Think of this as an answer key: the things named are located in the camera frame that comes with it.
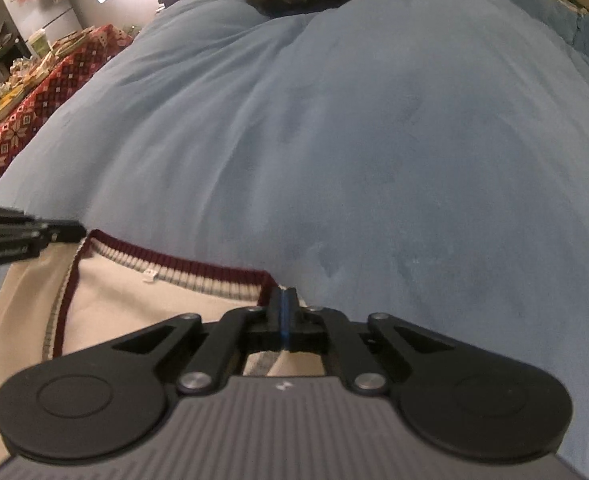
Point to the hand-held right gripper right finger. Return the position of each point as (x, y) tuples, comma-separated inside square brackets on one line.
[(294, 320)]

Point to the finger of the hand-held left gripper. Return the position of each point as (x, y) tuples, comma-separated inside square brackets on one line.
[(59, 232)]

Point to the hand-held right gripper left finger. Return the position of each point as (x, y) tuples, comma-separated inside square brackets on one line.
[(274, 320)]

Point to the cream knit vest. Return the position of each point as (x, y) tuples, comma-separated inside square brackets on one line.
[(124, 300)]

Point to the red patterned tablecloth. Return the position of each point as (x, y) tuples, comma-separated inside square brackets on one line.
[(39, 105)]

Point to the blue fleece blanket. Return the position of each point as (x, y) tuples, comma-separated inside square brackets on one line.
[(374, 160)]

